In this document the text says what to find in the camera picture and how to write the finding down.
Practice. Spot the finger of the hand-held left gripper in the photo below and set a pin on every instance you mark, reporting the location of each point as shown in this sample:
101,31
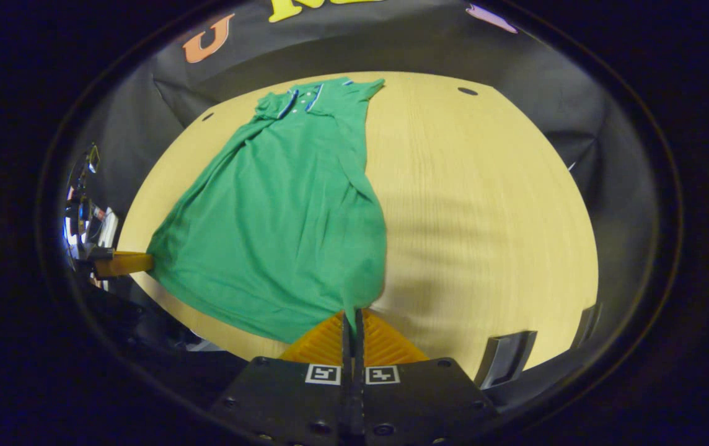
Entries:
125,263

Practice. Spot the black backdrop cloth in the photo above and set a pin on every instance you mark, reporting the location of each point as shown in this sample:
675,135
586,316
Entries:
391,43

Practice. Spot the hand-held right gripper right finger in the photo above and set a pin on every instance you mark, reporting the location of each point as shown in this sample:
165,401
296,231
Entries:
422,402

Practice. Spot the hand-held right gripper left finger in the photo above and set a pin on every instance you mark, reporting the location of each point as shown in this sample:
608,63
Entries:
286,402

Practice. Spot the green T-shirt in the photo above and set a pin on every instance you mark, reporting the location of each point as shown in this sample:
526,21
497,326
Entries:
280,235

